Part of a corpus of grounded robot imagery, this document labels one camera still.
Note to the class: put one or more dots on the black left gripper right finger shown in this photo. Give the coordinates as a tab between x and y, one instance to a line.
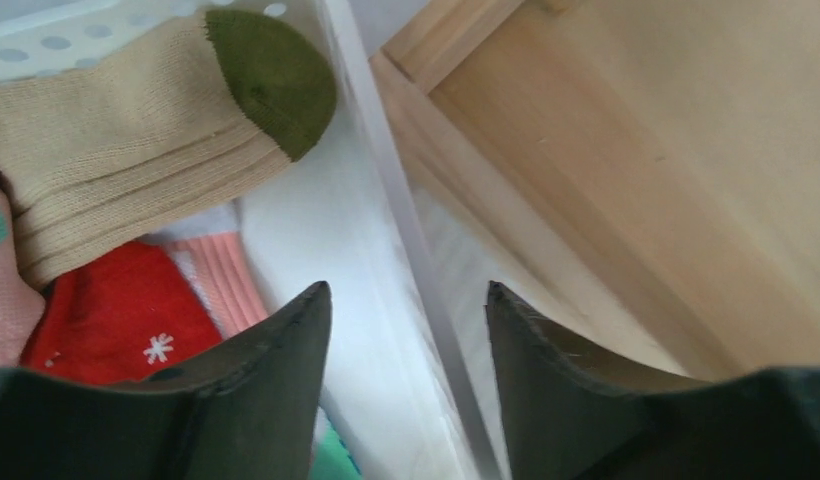
572	409

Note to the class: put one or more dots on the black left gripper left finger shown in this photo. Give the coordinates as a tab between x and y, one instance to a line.
244	409

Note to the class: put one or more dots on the white perforated plastic basket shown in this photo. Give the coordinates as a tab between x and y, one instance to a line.
396	401

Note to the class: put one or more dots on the wooden hanger rack stand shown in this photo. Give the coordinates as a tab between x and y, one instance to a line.
647	172

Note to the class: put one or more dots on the pink ribbed sock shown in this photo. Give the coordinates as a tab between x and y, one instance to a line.
208	251

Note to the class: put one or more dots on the red snowflake sock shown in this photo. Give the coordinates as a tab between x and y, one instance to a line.
124	316

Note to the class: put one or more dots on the beige sock with green toe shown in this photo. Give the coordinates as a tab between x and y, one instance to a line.
187	117

